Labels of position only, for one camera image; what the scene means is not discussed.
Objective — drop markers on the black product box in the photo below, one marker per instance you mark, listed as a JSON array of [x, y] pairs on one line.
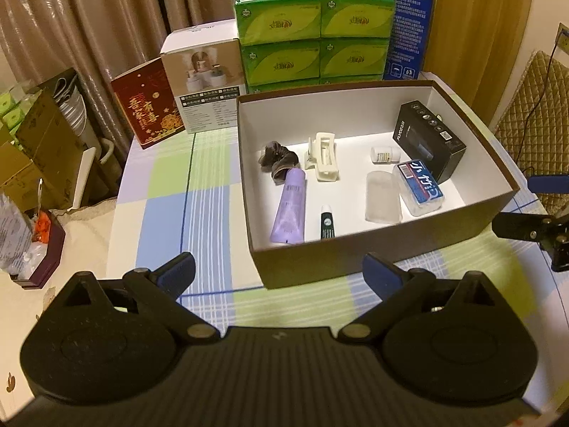
[[429, 142]]

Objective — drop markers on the brown cardboard box white inside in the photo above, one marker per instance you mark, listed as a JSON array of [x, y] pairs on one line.
[[346, 255]]

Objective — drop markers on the small white bottle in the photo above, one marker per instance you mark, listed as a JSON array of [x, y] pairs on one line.
[[386, 154]]

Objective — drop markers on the desktop with plaid tablecloth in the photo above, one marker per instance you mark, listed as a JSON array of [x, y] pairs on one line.
[[151, 213]]

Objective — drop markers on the tall blue box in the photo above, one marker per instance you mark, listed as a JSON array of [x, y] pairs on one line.
[[409, 31]]

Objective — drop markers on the brown cardboard boxes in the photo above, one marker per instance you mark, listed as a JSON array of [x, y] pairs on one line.
[[35, 151]]

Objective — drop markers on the stack of white dishes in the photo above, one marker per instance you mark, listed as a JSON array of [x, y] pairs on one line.
[[71, 104]]

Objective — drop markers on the yellow curtain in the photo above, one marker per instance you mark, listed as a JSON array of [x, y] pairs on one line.
[[480, 31]]

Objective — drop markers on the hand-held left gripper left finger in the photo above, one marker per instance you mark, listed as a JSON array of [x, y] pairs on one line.
[[178, 271]]

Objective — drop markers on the blue dental floss pick box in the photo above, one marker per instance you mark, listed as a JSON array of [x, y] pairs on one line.
[[420, 189]]

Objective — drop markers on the small green boxes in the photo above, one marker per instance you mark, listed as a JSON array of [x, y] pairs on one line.
[[12, 113]]

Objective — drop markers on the orange packet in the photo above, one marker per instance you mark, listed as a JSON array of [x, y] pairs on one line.
[[41, 229]]

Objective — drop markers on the dark grey scrunchie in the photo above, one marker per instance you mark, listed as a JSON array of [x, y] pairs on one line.
[[278, 160]]

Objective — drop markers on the purple tube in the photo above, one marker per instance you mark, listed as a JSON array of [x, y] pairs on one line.
[[291, 209]]

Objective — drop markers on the dark maroon box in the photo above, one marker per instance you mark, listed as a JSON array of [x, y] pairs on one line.
[[46, 253]]

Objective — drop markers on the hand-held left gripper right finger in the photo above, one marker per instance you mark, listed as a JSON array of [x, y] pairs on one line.
[[382, 271]]

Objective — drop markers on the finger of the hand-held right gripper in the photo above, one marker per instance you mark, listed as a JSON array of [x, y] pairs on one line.
[[515, 227], [549, 182]]

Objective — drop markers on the frosted plastic cup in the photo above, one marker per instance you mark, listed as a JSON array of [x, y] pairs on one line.
[[383, 198]]

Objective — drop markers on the chair with quilted cushion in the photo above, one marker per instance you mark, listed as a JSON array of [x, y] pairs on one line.
[[529, 124]]

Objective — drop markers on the cream hair claw clip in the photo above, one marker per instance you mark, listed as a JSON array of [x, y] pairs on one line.
[[323, 160]]

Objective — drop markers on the red gift box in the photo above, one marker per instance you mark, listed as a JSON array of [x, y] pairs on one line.
[[146, 106]]

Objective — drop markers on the clear plastic bag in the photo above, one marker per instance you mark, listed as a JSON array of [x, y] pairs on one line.
[[13, 235]]

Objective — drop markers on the dark green small tube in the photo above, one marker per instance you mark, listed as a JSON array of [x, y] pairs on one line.
[[327, 224]]

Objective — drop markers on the white appliance box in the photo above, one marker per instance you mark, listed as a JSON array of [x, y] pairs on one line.
[[202, 84]]

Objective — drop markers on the brown curtain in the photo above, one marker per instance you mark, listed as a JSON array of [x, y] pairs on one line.
[[111, 13]]

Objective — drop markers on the stack of green tissue packs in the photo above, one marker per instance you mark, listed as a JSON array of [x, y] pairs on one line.
[[311, 31]]

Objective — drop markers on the wall socket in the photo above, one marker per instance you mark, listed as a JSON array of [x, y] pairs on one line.
[[564, 39]]

